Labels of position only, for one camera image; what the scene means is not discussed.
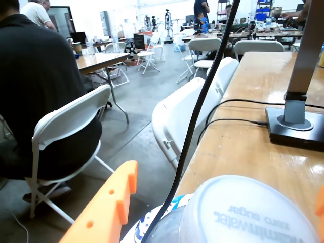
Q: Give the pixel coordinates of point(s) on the black box orange stripe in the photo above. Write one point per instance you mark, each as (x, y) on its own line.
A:
(139, 41)

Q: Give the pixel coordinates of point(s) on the shelf with blue bins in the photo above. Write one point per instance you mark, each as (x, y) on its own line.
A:
(263, 11)

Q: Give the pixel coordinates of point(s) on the vitaminwater bottle purple label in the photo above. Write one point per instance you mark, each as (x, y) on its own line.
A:
(240, 210)

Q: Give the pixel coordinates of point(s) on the black display screen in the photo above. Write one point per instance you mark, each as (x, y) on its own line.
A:
(59, 22)

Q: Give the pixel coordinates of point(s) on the humanoid robot on stand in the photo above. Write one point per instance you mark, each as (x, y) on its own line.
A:
(169, 22)

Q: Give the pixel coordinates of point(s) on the wooden folding table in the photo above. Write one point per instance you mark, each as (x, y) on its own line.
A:
(101, 60)

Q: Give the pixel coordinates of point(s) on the person in beige shirt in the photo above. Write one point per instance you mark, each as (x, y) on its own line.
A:
(35, 12)

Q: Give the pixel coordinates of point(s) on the person in black shirt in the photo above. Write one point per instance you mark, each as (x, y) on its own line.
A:
(38, 76)

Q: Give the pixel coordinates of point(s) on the white paper plate blue pattern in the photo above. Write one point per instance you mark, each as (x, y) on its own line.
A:
(136, 227)

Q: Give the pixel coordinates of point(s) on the person in dark clothes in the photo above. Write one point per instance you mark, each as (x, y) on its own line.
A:
(201, 7)

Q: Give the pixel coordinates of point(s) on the yellow container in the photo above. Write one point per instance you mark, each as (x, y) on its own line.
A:
(322, 58)

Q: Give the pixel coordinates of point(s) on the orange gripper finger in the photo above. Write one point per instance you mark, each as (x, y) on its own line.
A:
(106, 210)
(321, 202)

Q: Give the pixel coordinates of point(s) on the white folding chair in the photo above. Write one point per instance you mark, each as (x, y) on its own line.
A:
(226, 73)
(146, 54)
(172, 114)
(205, 44)
(258, 46)
(76, 106)
(112, 47)

